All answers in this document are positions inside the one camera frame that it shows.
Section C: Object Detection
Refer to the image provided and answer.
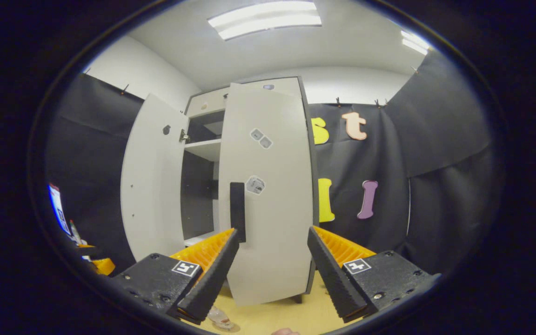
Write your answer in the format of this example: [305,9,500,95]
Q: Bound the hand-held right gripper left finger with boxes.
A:
[112,228,241,325]

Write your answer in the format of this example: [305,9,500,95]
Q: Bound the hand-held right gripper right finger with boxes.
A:
[308,226,441,324]

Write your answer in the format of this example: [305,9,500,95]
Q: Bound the clear bottle red label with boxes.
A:
[207,305,237,330]

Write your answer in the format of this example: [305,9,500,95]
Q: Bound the grey cabinet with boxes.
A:
[120,77,320,308]

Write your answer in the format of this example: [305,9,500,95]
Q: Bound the grey cabinet door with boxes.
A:
[218,83,316,307]
[120,93,189,262]

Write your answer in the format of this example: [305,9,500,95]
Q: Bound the grey cabinet shelf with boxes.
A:
[184,139,222,162]
[183,231,217,247]

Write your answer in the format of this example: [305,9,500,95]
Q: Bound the white marker pen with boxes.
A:
[69,220,83,246]

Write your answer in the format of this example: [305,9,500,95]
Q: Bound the bright display screen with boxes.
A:
[48,183,72,236]

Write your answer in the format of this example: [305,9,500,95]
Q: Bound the black backdrop cloth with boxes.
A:
[308,49,506,275]
[45,72,145,275]

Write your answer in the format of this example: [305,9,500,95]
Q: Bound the rectangular ceiling light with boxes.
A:
[401,30,431,55]
[208,1,322,41]

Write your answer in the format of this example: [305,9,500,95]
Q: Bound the black door handle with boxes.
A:
[230,182,246,243]

